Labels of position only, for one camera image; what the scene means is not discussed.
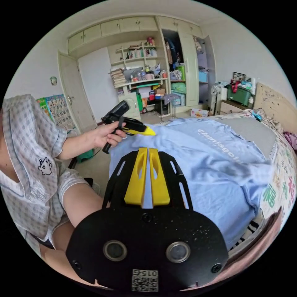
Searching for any person's body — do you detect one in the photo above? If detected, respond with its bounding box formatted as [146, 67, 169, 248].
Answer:
[0, 93, 110, 288]

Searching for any wooden nightstand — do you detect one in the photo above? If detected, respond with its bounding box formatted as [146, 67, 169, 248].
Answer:
[219, 99, 254, 116]

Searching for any person's left forearm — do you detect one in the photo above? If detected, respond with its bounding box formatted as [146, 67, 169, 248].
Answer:
[57, 130, 96, 161]

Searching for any light blue lettered long sleeve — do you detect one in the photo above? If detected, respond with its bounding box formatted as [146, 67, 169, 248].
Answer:
[108, 117, 275, 252]

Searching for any pink garment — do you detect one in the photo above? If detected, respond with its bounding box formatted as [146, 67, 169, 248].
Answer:
[283, 131, 297, 153]

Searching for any pale green door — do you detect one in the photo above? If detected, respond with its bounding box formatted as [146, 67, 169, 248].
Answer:
[57, 49, 98, 134]

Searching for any bed with printed sheet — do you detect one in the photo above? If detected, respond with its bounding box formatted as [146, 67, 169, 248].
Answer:
[108, 82, 297, 292]

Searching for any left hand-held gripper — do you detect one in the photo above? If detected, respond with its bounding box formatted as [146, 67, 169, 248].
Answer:
[101, 117, 156, 154]

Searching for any pale green cupboard with shelves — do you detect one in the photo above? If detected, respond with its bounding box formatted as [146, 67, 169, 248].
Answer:
[67, 15, 217, 130]

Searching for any colourful wall chart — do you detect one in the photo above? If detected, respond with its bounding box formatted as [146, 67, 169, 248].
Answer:
[35, 93, 76, 131]

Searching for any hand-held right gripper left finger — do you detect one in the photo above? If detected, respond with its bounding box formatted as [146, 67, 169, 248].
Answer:
[124, 148, 148, 207]

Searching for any person's left hand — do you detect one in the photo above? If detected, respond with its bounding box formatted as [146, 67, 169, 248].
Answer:
[92, 120, 127, 149]

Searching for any printed carton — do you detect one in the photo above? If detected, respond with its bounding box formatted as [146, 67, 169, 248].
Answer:
[190, 108, 209, 118]

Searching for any green storage box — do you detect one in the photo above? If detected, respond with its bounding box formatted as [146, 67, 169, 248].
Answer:
[226, 81, 254, 107]

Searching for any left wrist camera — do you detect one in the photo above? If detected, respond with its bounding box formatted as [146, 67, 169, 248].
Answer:
[105, 101, 130, 119]

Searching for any green plastic stool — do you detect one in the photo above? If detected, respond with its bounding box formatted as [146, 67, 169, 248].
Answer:
[76, 149, 95, 163]

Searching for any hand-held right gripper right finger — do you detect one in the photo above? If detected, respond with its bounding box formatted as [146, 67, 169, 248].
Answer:
[148, 148, 171, 207]

